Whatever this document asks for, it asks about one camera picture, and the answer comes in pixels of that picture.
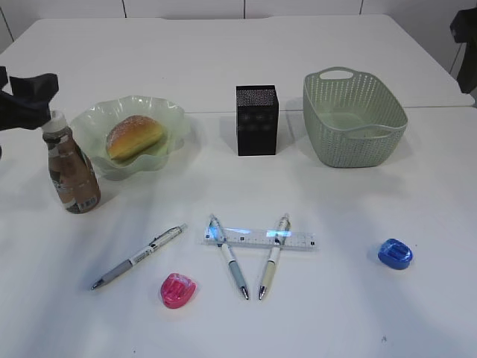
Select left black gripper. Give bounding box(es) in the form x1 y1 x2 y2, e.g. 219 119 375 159
1 66 59 131

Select blue pencil sharpener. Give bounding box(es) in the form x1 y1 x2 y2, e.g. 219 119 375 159
377 239 414 270

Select black mesh pen holder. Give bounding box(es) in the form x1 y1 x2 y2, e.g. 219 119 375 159
236 85 279 156

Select grey grip pen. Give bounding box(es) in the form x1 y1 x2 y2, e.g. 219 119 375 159
91 224 187 291

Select cream grip pen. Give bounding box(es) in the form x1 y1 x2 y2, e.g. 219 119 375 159
258 213 291 301

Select blue grip pen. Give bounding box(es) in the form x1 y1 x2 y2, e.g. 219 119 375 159
209 214 250 301

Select pink pencil sharpener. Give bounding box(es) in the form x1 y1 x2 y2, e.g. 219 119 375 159
159 273 197 309

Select transparent plastic ruler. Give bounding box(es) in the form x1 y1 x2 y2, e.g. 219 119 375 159
201 227 318 251

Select green plastic basket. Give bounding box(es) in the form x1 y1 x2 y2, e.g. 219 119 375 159
303 66 408 168

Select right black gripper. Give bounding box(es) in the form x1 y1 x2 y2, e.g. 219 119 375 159
450 7 477 94

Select sugared bread roll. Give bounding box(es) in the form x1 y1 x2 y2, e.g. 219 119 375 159
106 115 165 161

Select green wavy glass plate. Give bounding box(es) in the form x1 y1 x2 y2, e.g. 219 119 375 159
70 95 190 180

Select brown coffee drink bottle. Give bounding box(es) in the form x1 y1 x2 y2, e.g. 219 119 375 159
42 110 101 214

